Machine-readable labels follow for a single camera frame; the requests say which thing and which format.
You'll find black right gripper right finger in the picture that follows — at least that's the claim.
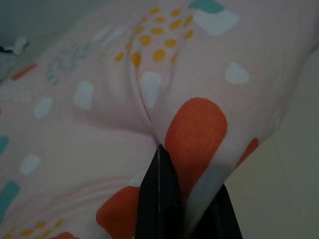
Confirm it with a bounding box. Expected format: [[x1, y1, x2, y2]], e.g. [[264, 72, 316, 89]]
[[195, 183, 244, 239]]

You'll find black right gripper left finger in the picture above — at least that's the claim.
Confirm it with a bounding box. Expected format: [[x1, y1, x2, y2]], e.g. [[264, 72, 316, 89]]
[[136, 145, 190, 239]]

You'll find pink pillow with coloured spots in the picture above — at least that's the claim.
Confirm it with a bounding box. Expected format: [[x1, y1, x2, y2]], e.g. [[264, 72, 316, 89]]
[[0, 0, 319, 239]]

